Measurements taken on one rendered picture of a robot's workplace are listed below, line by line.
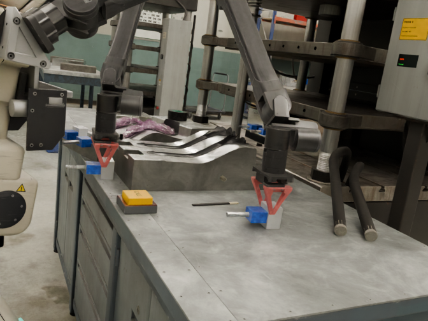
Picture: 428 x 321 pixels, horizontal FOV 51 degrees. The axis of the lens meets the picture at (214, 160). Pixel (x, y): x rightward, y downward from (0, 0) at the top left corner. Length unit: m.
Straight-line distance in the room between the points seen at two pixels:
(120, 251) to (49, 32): 0.62
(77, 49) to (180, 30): 3.19
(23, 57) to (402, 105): 1.15
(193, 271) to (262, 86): 0.47
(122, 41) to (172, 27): 4.36
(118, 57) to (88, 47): 7.24
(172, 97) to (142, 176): 4.60
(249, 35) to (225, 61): 8.19
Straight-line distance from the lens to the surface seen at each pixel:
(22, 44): 1.09
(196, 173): 1.29
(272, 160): 1.05
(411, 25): 1.65
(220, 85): 2.57
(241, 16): 1.18
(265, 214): 1.08
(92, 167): 1.32
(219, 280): 0.83
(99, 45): 8.63
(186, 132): 1.71
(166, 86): 5.77
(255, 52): 1.13
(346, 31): 1.67
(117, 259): 1.34
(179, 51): 5.79
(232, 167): 1.33
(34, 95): 1.23
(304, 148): 1.07
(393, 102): 1.65
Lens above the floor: 1.18
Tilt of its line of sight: 13 degrees down
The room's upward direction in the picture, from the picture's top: 8 degrees clockwise
